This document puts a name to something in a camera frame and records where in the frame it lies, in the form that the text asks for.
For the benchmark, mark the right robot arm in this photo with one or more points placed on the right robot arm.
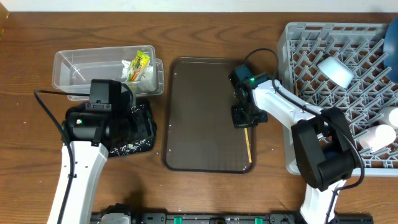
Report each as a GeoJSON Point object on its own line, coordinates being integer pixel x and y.
{"type": "Point", "coordinates": [323, 146]}

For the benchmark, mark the white cup pink inside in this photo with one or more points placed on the white cup pink inside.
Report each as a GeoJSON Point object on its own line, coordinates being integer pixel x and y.
{"type": "Point", "coordinates": [377, 137]}

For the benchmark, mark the grey dishwasher rack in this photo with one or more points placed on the grey dishwasher rack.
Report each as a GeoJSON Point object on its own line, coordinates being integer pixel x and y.
{"type": "Point", "coordinates": [303, 45]}

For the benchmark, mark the light blue rice bowl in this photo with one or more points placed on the light blue rice bowl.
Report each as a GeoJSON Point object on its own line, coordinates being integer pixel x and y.
{"type": "Point", "coordinates": [336, 71]}

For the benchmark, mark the white tissue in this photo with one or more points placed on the white tissue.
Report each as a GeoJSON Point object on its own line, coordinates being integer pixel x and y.
{"type": "Point", "coordinates": [146, 75]}

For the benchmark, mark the spilled rice pile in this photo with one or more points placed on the spilled rice pile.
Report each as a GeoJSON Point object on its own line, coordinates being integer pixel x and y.
{"type": "Point", "coordinates": [133, 146]}

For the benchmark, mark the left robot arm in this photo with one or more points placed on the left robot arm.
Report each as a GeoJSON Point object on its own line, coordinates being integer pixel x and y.
{"type": "Point", "coordinates": [82, 165]}

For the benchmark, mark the wooden chopstick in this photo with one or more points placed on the wooden chopstick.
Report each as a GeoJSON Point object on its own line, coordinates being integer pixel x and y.
{"type": "Point", "coordinates": [248, 145]}

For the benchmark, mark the white cup green inside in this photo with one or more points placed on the white cup green inside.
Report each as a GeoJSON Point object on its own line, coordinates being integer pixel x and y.
{"type": "Point", "coordinates": [389, 116]}

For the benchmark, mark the black tray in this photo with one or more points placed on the black tray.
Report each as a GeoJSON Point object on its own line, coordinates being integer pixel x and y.
{"type": "Point", "coordinates": [143, 137]}

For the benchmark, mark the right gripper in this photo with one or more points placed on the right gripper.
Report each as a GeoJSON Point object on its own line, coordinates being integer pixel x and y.
{"type": "Point", "coordinates": [240, 121]}

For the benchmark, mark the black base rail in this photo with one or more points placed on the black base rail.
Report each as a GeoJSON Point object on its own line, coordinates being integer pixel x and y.
{"type": "Point", "coordinates": [122, 213]}

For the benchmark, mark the brown serving tray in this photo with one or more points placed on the brown serving tray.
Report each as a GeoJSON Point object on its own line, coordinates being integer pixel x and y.
{"type": "Point", "coordinates": [199, 131]}

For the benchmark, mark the blue plate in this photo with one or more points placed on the blue plate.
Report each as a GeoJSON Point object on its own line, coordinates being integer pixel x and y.
{"type": "Point", "coordinates": [390, 48]}

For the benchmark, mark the clear plastic bin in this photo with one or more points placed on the clear plastic bin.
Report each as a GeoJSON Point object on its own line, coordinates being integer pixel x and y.
{"type": "Point", "coordinates": [73, 70]}

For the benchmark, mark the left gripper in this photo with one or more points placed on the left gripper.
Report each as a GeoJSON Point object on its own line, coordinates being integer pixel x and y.
{"type": "Point", "coordinates": [143, 129]}

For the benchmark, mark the yellow snack wrapper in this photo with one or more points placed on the yellow snack wrapper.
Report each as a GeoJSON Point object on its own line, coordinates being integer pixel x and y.
{"type": "Point", "coordinates": [138, 65]}

